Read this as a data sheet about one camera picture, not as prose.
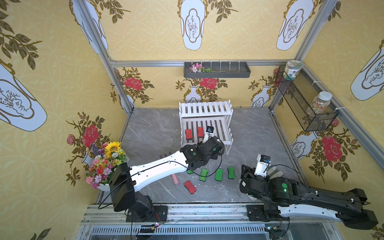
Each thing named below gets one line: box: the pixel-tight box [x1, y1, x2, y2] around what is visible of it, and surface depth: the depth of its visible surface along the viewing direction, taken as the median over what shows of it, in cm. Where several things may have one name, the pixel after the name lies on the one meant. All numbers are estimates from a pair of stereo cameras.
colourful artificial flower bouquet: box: [86, 141, 127, 189], surface depth 78 cm
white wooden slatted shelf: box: [179, 99, 234, 155], surface depth 87 cm
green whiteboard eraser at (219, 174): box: [215, 168, 224, 182], surface depth 87 cm
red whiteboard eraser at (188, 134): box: [185, 129, 193, 140], surface depth 92 cm
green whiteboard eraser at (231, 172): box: [227, 166, 236, 179], surface depth 89 cm
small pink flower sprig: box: [189, 62, 213, 73], surface depth 89 cm
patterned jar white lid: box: [283, 60, 304, 81], surface depth 87 cm
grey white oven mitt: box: [267, 166, 284, 180], surface depth 89 cm
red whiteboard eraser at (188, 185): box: [184, 180, 197, 194], surface depth 83 cm
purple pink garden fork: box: [171, 173, 180, 186], surface depth 85 cm
